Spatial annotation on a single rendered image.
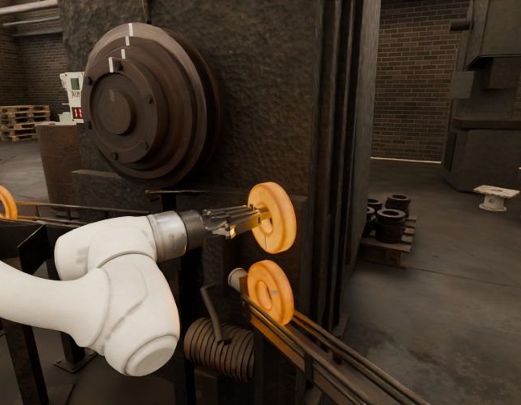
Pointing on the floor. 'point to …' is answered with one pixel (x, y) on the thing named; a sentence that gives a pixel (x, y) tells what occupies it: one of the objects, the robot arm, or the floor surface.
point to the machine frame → (252, 143)
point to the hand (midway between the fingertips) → (269, 210)
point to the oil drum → (59, 161)
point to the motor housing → (219, 361)
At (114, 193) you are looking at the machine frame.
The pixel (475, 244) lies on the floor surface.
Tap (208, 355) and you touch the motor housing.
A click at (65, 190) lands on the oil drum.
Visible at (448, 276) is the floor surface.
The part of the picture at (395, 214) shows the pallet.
